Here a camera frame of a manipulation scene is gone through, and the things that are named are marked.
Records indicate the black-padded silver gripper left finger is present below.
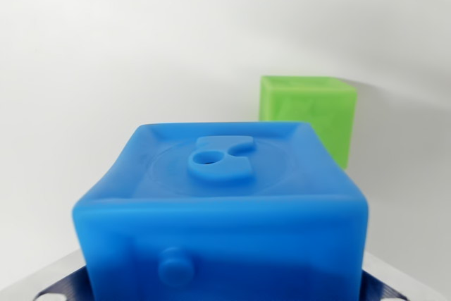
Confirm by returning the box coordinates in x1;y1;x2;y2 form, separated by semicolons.
5;249;94;301

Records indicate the black-padded silver gripper right finger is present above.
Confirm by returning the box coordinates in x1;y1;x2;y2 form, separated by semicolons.
357;250;447;301

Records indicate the blue cube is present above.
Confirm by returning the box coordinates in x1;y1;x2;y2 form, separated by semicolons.
70;121;369;301

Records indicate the green cube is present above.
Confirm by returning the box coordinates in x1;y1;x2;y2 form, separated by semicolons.
259;75;358;171

